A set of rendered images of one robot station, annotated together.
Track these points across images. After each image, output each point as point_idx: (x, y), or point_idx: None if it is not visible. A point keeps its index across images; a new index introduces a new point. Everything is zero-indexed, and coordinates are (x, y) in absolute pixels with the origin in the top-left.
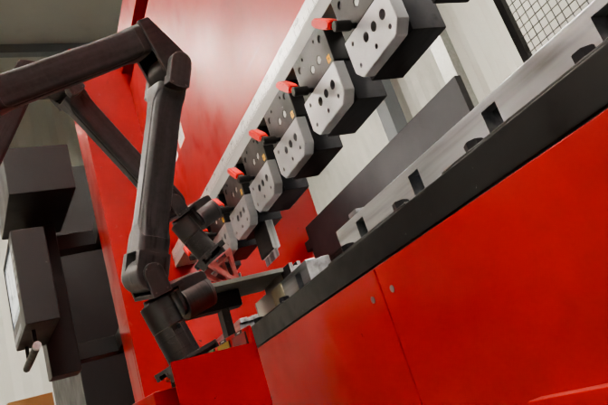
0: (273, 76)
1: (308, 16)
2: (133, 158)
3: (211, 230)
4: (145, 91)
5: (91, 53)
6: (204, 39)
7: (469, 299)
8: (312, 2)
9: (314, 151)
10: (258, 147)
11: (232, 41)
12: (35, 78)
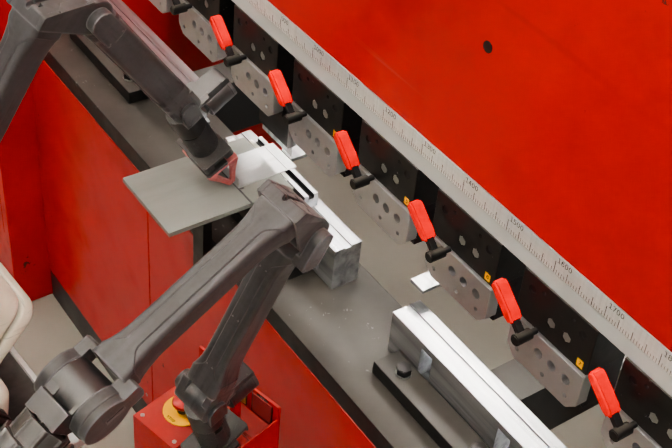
0: (404, 136)
1: (491, 215)
2: (154, 77)
3: None
4: None
5: (233, 279)
6: None
7: None
8: (506, 223)
9: (411, 240)
10: (331, 113)
11: None
12: (173, 337)
